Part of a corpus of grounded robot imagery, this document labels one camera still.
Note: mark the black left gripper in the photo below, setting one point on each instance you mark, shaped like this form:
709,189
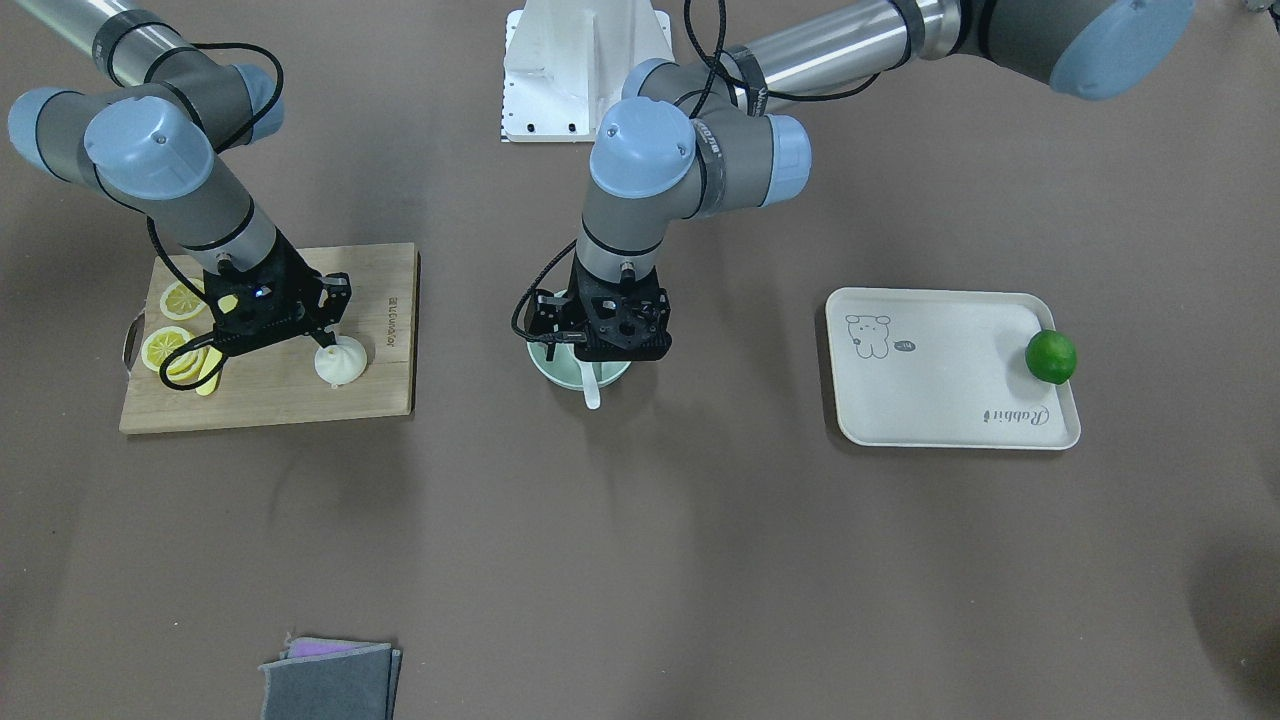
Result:
548,311

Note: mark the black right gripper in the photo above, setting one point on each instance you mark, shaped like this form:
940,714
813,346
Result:
297,283

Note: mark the white steamed bun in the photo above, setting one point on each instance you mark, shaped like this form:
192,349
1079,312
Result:
341,363

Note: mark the white ceramic spoon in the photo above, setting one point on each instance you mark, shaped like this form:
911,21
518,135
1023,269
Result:
590,385

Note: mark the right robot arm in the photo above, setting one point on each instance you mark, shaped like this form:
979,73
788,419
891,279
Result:
154,145

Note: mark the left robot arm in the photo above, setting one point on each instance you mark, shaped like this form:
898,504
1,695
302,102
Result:
693,140

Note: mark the mint green bowl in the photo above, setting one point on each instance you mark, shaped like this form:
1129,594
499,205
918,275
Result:
559,365

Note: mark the bamboo cutting board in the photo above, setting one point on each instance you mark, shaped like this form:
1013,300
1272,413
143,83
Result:
278,384

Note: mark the yellow plastic knife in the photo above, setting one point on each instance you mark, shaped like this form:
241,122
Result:
214,359

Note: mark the lower lemon slice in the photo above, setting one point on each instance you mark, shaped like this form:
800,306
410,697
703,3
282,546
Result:
184,369

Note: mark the lemon slice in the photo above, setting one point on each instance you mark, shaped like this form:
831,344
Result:
182,301
184,369

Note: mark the upper lemon slice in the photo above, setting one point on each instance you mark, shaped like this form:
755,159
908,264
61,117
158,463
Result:
182,301

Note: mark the cream rabbit print tray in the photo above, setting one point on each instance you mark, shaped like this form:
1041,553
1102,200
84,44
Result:
938,368

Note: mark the folded grey cloth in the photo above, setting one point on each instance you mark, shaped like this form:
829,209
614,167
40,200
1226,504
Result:
317,678

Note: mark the green lime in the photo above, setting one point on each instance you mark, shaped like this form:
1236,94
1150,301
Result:
1051,357

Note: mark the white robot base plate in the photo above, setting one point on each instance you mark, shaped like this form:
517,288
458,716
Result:
566,62

